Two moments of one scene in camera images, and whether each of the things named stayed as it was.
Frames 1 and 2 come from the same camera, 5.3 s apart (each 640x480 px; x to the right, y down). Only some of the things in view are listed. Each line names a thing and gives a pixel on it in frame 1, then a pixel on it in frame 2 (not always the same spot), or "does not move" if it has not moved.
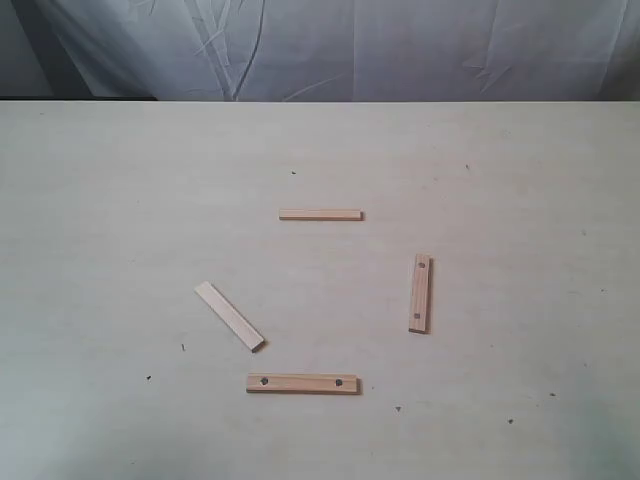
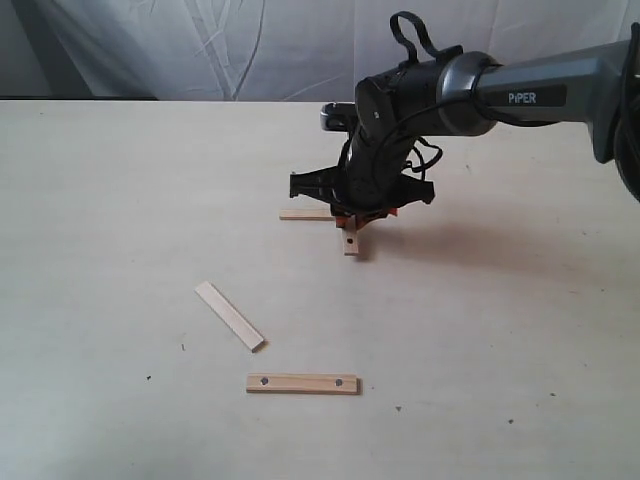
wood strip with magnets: x=421 y=295 to x=351 y=242
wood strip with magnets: x=304 y=383 does not move
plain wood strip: x=252 y=339 does not move
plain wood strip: x=321 y=215 does not move
